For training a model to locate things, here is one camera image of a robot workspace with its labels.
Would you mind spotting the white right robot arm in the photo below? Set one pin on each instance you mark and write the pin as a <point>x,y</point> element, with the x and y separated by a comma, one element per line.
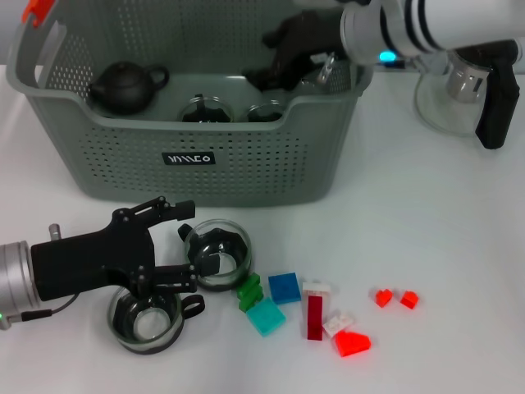
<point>451,20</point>

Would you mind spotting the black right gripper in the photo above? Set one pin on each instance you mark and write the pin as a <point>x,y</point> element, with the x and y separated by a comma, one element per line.
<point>316,37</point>

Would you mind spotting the small red cube block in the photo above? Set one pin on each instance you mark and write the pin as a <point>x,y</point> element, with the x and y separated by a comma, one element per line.
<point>409,300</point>

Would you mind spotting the glass teacup black sleeve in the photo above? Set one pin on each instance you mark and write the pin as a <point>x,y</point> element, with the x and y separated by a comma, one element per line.
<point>229,246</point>
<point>205,113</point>
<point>143,328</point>
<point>264,115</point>

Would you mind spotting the small white toy block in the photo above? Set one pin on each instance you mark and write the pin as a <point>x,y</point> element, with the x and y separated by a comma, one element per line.
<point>336,322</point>

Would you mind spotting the teal square toy block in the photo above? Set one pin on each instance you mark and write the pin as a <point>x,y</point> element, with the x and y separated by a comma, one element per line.
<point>266,317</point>

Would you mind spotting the dark red toy block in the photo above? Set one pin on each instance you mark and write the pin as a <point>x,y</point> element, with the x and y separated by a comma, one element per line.
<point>315,320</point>

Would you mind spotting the small red notched block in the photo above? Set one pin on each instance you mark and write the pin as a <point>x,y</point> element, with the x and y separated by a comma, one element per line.
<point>383,298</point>

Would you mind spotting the blue square toy block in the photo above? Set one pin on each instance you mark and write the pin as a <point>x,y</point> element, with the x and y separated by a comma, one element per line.
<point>284,288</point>

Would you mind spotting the grey perforated storage basket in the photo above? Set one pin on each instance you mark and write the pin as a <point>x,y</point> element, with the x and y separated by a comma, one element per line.
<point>246,164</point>

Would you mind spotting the green toy block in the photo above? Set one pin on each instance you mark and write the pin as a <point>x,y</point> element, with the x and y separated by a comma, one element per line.
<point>250,293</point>

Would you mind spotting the large red toy block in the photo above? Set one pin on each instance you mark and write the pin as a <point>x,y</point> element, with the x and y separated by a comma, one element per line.
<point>352,344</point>

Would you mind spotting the long white toy block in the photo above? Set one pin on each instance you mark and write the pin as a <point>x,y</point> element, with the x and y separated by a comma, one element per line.
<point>316,286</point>

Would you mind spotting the black clay teapot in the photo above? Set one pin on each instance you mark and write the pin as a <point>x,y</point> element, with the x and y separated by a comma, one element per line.
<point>123,88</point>

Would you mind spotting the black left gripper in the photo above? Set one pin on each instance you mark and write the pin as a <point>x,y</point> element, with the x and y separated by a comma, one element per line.
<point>90,258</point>

